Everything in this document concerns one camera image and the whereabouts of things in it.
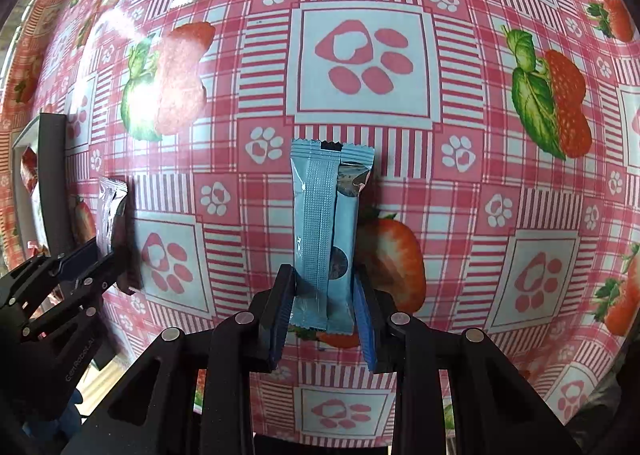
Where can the pink snack bar packet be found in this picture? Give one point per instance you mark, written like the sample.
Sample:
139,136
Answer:
111,224

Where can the white black-rimmed storage box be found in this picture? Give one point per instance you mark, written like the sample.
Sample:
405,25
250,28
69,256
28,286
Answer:
42,216

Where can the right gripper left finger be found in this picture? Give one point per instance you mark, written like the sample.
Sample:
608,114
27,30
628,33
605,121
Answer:
190,393

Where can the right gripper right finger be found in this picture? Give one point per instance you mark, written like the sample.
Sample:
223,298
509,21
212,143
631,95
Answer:
496,410

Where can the pink strawberry pattern tablecloth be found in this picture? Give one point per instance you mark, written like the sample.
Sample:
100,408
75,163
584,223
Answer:
505,188

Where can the light blue snack bar packet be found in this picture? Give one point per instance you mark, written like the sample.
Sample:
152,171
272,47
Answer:
328,178

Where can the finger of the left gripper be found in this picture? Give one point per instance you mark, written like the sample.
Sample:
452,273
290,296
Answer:
29,284
66,299

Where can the small red packet in box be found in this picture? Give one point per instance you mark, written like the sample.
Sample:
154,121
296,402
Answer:
29,169

